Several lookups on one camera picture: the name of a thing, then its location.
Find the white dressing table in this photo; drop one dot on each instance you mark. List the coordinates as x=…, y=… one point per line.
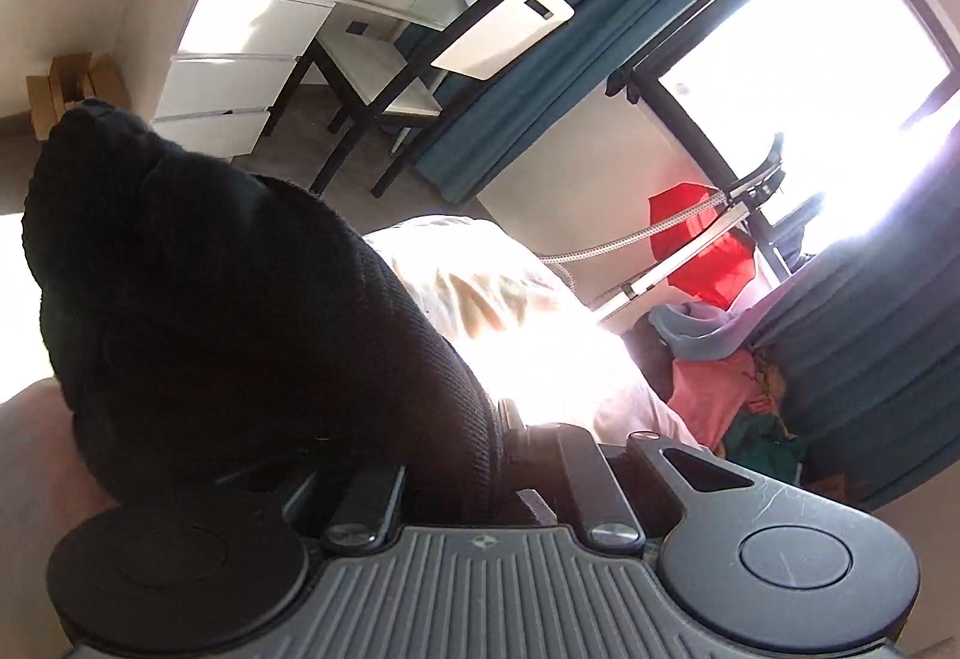
x=204, y=73

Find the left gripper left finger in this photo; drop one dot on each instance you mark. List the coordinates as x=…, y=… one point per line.
x=206, y=568

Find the teal curtain right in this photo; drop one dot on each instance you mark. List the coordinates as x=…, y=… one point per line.
x=867, y=341

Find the light blue garment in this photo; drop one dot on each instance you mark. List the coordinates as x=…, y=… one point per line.
x=699, y=332

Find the black garment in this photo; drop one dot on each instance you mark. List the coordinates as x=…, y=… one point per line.
x=202, y=319

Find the window frame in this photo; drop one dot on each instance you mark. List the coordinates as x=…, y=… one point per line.
x=831, y=84

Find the pink clothing pile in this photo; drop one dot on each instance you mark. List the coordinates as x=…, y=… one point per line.
x=708, y=396

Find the cardboard box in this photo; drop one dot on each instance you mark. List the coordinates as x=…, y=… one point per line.
x=71, y=79

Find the green clothing pile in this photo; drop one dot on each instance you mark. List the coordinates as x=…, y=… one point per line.
x=763, y=444

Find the white black chair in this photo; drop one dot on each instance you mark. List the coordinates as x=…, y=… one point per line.
x=378, y=87

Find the pastel bed sheet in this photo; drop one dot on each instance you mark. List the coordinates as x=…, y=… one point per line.
x=520, y=329

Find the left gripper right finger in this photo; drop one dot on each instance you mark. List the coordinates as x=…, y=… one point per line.
x=766, y=564

